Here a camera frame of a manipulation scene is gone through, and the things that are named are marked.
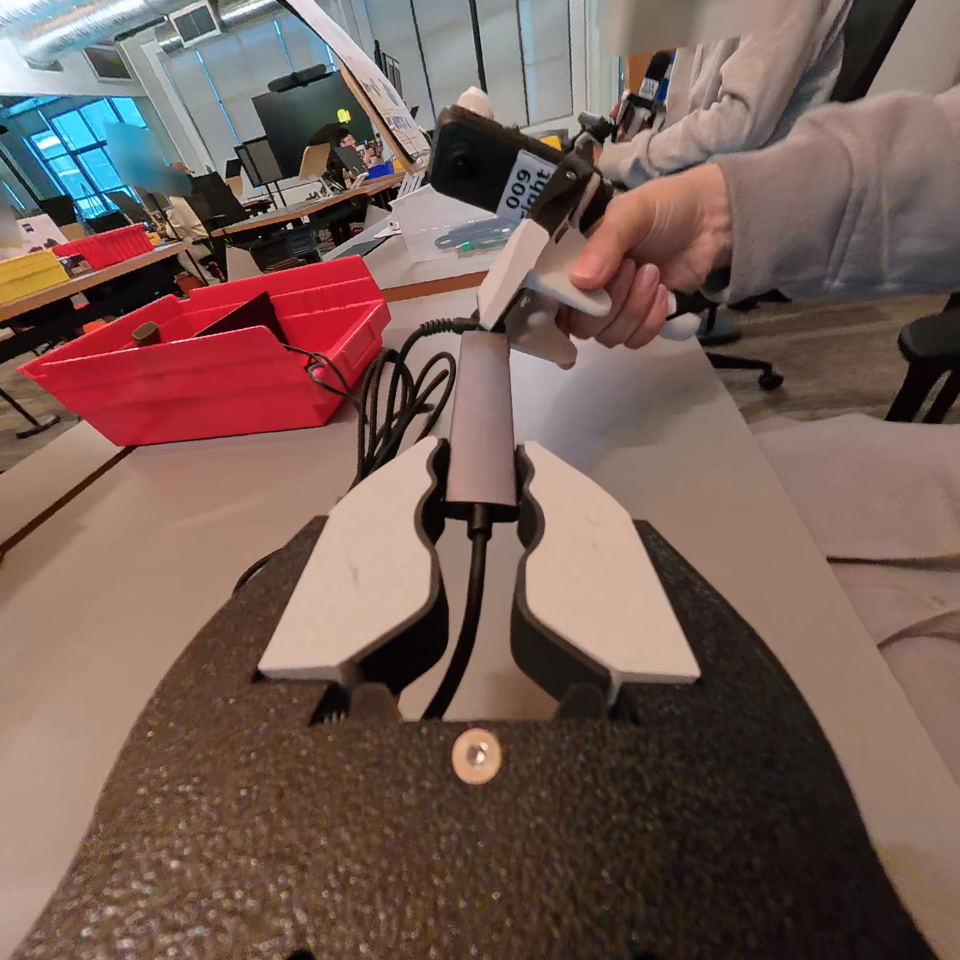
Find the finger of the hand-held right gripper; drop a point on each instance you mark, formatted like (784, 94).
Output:
(541, 337)
(514, 270)

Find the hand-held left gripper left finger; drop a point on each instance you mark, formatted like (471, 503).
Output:
(352, 577)

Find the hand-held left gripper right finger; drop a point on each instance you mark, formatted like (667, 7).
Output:
(600, 592)

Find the grey usb hub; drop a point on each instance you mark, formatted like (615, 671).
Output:
(480, 420)

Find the person's right forearm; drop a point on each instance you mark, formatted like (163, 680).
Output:
(840, 195)

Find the person's right hand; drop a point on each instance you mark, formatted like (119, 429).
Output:
(660, 232)

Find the black and green parts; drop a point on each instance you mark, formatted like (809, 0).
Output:
(472, 240)

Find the clear plastic box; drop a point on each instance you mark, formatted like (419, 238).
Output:
(420, 217)

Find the tilted board with sheet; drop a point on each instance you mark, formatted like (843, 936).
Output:
(382, 97)

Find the black flat pad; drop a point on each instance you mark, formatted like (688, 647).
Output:
(371, 247)

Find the large black screen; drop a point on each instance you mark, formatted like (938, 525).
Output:
(300, 124)

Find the black video bar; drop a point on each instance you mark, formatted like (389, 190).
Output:
(296, 79)

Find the black chair base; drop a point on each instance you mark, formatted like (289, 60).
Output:
(750, 365)

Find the computer monitor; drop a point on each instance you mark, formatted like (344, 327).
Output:
(259, 161)

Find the large red parts bin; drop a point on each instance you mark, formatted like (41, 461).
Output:
(225, 390)

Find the black bin divider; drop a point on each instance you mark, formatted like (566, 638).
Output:
(247, 319)

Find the person's torso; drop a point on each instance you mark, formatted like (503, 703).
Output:
(780, 90)

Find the small dark rounded object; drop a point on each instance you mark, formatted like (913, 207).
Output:
(145, 335)

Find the red storage tray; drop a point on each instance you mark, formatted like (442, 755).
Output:
(105, 247)

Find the black office chair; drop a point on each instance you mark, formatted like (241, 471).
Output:
(930, 345)

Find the black chair back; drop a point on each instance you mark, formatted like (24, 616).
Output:
(874, 45)

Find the yellow storage tray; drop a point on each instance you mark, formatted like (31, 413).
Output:
(34, 274)

